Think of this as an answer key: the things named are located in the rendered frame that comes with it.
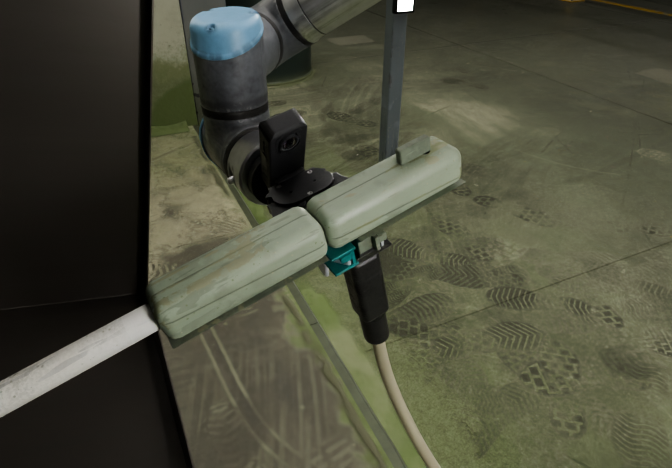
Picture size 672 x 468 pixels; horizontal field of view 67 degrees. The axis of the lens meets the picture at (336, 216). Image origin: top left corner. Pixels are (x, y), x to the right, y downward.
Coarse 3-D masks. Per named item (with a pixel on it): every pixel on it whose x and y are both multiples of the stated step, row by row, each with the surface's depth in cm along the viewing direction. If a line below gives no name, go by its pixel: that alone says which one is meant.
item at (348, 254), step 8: (328, 248) 47; (336, 248) 47; (344, 248) 47; (352, 248) 46; (328, 256) 46; (336, 256) 46; (344, 256) 46; (352, 256) 47; (328, 264) 48; (336, 264) 48; (352, 264) 48; (336, 272) 47
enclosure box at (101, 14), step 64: (0, 0) 46; (64, 0) 48; (128, 0) 50; (0, 64) 48; (64, 64) 50; (128, 64) 53; (0, 128) 50; (64, 128) 53; (128, 128) 56; (0, 192) 53; (64, 192) 56; (128, 192) 59; (0, 256) 56; (64, 256) 60; (128, 256) 63; (0, 320) 58; (64, 320) 60; (64, 384) 52; (128, 384) 53; (0, 448) 44; (64, 448) 46; (128, 448) 47
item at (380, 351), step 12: (384, 348) 60; (384, 360) 62; (384, 372) 63; (384, 384) 65; (396, 384) 65; (396, 396) 66; (396, 408) 67; (408, 420) 68; (408, 432) 69; (420, 444) 70; (420, 456) 71; (432, 456) 71
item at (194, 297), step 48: (432, 144) 49; (336, 192) 46; (384, 192) 45; (432, 192) 48; (240, 240) 44; (288, 240) 43; (336, 240) 45; (384, 240) 49; (192, 288) 40; (240, 288) 42; (384, 288) 53; (96, 336) 39; (144, 336) 41; (192, 336) 42; (384, 336) 58; (0, 384) 38; (48, 384) 38
